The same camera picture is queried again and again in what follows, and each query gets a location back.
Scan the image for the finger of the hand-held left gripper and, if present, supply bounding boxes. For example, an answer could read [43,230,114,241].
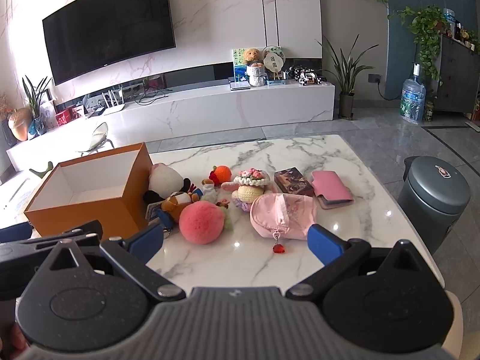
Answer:
[0,222,34,244]
[0,220,103,301]

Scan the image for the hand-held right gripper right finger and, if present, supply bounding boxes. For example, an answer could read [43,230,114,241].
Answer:
[286,224,445,302]

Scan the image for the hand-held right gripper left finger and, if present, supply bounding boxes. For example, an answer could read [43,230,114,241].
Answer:
[34,223,186,301]

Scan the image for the pink fabric pouch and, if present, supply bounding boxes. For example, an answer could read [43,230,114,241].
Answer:
[250,193,317,255]

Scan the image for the red panda sailor plush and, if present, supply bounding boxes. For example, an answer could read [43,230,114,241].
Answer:
[146,190,203,233]

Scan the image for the pink card wallet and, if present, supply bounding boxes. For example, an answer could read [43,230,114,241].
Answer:
[311,170,355,210]

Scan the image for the pink peach plush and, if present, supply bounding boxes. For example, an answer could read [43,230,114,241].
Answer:
[179,200,235,245]

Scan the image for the orange cardboard box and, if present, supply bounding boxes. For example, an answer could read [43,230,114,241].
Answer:
[23,142,154,239]

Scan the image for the white pink-striped plush toy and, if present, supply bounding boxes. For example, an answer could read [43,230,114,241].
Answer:
[143,163,196,205]

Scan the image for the dark patterned card box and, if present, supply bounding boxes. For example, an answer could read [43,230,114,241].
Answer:
[274,167,315,197]

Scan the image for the crochet bunny with flowers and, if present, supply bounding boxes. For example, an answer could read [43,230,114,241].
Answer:
[221,169,271,211]

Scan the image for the orange crochet fruit charm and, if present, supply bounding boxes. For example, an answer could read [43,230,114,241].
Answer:
[209,165,232,186]

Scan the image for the green bird toy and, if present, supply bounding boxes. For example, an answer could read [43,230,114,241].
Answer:
[29,161,54,179]

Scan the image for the small white plush charm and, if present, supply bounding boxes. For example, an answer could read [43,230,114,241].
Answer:
[202,179,219,204]

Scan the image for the orange acorn vase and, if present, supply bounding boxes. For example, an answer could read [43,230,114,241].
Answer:
[8,107,34,142]

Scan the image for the plant in blue vase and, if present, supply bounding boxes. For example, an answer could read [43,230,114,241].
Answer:
[22,76,53,136]

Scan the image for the green seat rolling stool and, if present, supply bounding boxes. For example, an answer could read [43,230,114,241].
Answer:
[79,122,115,154]

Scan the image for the grey lidded trash bin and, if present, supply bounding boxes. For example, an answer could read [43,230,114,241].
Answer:
[397,155,471,256]

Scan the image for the white wifi router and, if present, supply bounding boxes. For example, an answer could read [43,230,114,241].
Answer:
[101,86,126,116]

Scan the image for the tall potted grass plant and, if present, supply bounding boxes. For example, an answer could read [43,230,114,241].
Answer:
[317,34,379,121]

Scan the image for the black white toy cars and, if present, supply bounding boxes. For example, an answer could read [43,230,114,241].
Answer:
[289,65,327,85]

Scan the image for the blue water jug with pump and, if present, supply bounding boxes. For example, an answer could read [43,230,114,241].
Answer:
[398,62,427,125]

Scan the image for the white wrapped bouquet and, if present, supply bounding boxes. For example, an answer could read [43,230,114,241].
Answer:
[247,62,269,88]

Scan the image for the round paper fan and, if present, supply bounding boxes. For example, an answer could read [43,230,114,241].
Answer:
[262,45,284,81]

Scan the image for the small landscape painting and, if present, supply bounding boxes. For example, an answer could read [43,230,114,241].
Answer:
[232,48,251,82]

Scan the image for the dark grey sideboard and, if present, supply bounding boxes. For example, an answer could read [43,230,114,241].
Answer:
[435,34,480,115]

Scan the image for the black curved television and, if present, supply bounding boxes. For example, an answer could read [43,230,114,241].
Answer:
[42,0,177,86]

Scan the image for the trailing pothos plant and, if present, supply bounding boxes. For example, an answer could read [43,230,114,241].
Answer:
[388,5,449,83]

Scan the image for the black cable bundle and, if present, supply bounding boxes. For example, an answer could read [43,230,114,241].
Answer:
[135,80,173,106]

